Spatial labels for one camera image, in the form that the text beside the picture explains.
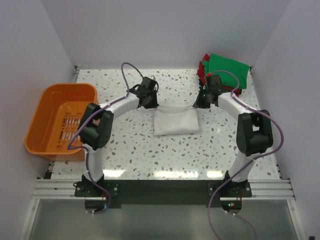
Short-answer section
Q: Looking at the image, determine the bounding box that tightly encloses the red folded t shirt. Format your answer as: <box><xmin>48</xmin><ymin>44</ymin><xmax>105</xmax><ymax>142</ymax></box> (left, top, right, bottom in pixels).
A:
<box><xmin>196</xmin><ymin>53</ymin><xmax>243</xmax><ymax>95</ymax></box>

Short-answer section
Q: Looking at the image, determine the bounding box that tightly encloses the orange plastic basket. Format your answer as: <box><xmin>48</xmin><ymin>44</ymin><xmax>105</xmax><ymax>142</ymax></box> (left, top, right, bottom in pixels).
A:
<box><xmin>24</xmin><ymin>83</ymin><xmax>98</xmax><ymax>162</ymax></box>

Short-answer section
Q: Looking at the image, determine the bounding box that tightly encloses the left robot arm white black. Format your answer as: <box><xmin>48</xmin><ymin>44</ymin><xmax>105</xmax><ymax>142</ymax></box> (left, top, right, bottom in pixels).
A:
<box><xmin>78</xmin><ymin>77</ymin><xmax>159</xmax><ymax>196</ymax></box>

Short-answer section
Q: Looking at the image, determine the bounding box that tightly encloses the green folded t shirt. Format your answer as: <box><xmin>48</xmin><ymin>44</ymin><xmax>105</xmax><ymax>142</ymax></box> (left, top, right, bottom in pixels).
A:
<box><xmin>202</xmin><ymin>53</ymin><xmax>250</xmax><ymax>90</ymax></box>

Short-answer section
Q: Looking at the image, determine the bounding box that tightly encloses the white t shirt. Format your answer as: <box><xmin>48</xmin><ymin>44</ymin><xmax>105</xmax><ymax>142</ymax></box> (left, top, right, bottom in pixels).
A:
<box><xmin>153</xmin><ymin>103</ymin><xmax>201</xmax><ymax>137</ymax></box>

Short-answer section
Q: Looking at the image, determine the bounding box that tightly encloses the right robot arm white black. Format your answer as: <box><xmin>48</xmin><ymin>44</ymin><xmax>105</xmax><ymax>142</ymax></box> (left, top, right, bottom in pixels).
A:
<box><xmin>193</xmin><ymin>74</ymin><xmax>274</xmax><ymax>197</ymax></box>

